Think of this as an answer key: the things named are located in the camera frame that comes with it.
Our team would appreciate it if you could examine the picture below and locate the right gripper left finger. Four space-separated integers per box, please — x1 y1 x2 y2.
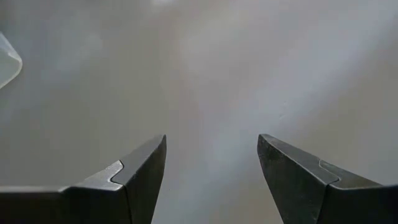
0 134 167 224

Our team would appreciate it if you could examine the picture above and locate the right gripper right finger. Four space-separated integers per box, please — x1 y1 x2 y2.
257 133 398 224

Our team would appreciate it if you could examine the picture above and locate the clear plastic bin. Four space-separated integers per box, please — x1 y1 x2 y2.
0 30 23 90

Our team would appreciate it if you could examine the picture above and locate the grey table mat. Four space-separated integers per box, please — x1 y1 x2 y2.
0 0 398 224

